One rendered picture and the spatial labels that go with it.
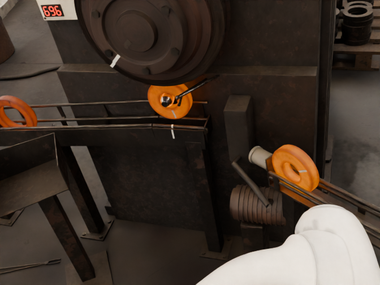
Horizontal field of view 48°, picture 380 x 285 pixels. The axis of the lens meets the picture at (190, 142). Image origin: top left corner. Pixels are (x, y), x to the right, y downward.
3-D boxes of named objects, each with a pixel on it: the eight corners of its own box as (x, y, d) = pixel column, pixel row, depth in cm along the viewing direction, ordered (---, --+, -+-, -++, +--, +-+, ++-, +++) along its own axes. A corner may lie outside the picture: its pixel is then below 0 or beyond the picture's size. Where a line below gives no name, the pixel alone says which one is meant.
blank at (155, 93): (143, 80, 149) (139, 85, 146) (182, 73, 141) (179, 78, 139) (161, 115, 157) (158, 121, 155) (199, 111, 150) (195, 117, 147)
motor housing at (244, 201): (246, 263, 187) (235, 175, 153) (298, 272, 179) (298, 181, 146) (240, 290, 177) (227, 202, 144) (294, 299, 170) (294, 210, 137)
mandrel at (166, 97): (176, 82, 158) (173, 72, 156) (187, 82, 157) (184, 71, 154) (160, 109, 146) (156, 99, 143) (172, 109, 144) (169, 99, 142)
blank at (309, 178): (295, 190, 135) (288, 195, 134) (271, 147, 134) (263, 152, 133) (328, 188, 121) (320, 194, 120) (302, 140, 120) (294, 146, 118)
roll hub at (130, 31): (207, 24, 118) (155, 83, 136) (125, -47, 111) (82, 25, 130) (202, 34, 114) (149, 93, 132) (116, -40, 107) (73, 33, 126)
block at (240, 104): (236, 145, 162) (229, 91, 147) (257, 146, 159) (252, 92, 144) (229, 164, 154) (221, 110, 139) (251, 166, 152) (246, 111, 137)
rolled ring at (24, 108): (-17, 107, 178) (-12, 103, 180) (14, 139, 186) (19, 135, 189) (9, 93, 168) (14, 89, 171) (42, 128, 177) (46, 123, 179)
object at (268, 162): (285, 173, 139) (281, 147, 133) (286, 175, 139) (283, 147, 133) (268, 186, 136) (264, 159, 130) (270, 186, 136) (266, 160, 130)
